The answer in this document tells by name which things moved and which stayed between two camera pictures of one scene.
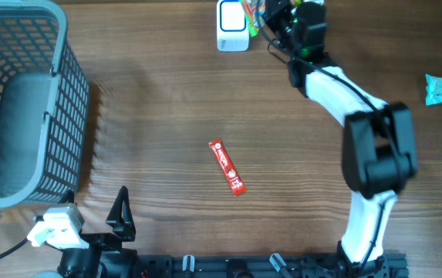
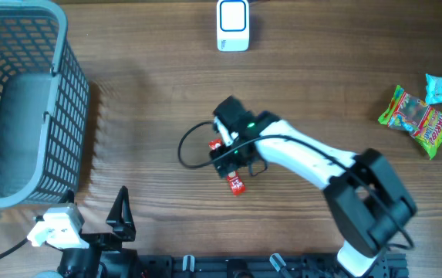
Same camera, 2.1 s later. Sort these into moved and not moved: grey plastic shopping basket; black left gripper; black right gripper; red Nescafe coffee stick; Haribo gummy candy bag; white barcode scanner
Moved: black right gripper; Haribo gummy candy bag
Not moved: white barcode scanner; red Nescafe coffee stick; grey plastic shopping basket; black left gripper
